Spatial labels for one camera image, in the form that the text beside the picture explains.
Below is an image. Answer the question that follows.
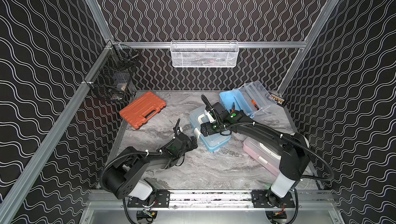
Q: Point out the black wire basket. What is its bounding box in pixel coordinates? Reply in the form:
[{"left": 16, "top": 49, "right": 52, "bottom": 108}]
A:
[{"left": 88, "top": 44, "right": 140, "bottom": 102}]

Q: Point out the orange screwdriver in tray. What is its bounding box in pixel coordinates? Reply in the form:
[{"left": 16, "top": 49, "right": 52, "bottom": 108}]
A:
[{"left": 251, "top": 99, "right": 260, "bottom": 111}]

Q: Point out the pink toolbox with clear lid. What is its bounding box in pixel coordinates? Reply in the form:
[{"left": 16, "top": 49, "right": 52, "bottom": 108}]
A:
[{"left": 243, "top": 137, "right": 281, "bottom": 176}]

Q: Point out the red plastic tool case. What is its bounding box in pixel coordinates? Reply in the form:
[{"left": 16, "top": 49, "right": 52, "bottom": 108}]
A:
[{"left": 119, "top": 92, "right": 167, "bottom": 130}]

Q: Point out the screwdriver bit holder box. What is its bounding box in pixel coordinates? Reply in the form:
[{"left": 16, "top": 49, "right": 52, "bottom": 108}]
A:
[{"left": 270, "top": 93, "right": 288, "bottom": 106}]

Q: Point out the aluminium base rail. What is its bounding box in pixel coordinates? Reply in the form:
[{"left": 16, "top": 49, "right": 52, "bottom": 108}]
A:
[{"left": 127, "top": 190, "right": 299, "bottom": 210}]

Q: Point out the blue toolbox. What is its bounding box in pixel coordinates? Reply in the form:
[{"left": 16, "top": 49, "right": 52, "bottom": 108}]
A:
[
  {"left": 189, "top": 105, "right": 231, "bottom": 152},
  {"left": 220, "top": 81, "right": 276, "bottom": 120}
]

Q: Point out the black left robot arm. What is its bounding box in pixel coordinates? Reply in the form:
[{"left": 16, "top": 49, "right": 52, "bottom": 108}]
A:
[{"left": 100, "top": 120, "right": 198, "bottom": 201}]

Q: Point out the white wire mesh basket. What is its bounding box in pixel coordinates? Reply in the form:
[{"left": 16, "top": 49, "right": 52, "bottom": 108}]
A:
[{"left": 170, "top": 40, "right": 239, "bottom": 68}]

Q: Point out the white tape roll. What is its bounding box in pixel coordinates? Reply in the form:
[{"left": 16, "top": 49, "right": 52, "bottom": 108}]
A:
[{"left": 299, "top": 134, "right": 310, "bottom": 148}]

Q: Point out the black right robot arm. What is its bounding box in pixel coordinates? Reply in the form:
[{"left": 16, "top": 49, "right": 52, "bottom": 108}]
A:
[{"left": 201, "top": 95, "right": 335, "bottom": 199}]

